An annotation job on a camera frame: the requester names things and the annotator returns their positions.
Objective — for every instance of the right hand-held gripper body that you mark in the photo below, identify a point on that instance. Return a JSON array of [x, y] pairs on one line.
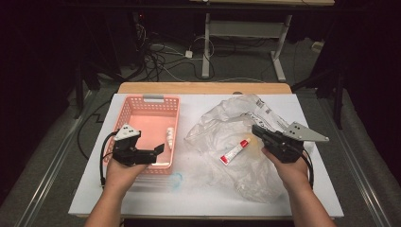
[[283, 145]]

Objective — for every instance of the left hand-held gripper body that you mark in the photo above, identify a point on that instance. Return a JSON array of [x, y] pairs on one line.
[[126, 151]]

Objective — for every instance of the white dropper bottle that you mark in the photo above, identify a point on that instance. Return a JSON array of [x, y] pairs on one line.
[[170, 137]]

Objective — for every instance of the pink perforated plastic basket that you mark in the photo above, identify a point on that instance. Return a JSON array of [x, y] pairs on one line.
[[148, 126]]

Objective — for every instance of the red and white tube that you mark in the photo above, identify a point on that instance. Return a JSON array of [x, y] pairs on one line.
[[235, 152]]

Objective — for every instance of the clear plastic bag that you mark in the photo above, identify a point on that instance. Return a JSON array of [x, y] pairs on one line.
[[220, 126]]

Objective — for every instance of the person's left hand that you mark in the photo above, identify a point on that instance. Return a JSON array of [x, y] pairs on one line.
[[121, 176]]

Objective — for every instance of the person's right hand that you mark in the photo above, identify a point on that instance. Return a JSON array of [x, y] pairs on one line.
[[293, 173]]

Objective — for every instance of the black stand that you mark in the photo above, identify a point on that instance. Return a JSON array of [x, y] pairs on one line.
[[79, 91], [339, 94]]

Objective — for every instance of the white power adapter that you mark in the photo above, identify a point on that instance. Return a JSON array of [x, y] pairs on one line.
[[188, 54]]

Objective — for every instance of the metal floor rail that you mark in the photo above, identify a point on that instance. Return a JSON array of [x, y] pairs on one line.
[[362, 183], [53, 170]]

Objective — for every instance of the white table frame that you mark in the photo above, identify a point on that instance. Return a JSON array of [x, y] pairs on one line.
[[206, 47]]

